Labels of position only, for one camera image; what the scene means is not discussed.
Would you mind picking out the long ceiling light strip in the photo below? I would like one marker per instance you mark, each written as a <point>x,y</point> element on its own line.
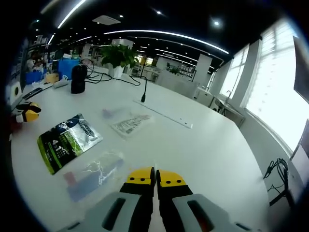
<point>72,13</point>
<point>169,34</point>

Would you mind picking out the yellow cardboard box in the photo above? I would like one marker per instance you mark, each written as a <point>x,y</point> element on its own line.
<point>51,78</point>

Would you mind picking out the white small cabinet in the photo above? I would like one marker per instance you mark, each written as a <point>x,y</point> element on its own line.
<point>204,96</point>

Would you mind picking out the black barcode scanner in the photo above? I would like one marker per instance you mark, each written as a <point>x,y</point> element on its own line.
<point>78,79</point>

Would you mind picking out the steel sink with faucet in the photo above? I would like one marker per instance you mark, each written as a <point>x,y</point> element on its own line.
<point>231,112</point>

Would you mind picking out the blue plastic bin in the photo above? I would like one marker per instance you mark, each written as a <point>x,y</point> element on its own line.
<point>33,77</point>

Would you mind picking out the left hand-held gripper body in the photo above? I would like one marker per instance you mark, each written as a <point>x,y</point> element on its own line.
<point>16,90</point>

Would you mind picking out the white table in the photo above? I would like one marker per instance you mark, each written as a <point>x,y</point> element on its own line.
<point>217,157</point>

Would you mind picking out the clear blue sheet goods packet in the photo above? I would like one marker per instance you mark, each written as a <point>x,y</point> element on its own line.
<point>96,174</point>
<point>130,125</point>

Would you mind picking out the green potted plant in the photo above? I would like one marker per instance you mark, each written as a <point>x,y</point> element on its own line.
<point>118,56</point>

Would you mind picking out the blue cardboard box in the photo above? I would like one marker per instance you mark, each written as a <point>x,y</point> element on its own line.
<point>67,70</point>

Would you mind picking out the green black sheet goods packet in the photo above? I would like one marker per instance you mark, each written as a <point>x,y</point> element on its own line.
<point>70,142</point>

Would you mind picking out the white power strip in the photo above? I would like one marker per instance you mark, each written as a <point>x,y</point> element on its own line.
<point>60,84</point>

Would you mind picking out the white low partition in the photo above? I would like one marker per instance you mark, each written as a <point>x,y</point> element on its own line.
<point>178,84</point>

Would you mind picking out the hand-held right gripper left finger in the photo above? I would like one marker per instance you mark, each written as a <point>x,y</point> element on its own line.
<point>96,215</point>

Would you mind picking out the ceiling air vent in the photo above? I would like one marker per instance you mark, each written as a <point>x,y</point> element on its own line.
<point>106,20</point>

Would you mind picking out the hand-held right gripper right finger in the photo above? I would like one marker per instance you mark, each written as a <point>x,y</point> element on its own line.
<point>219,217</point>

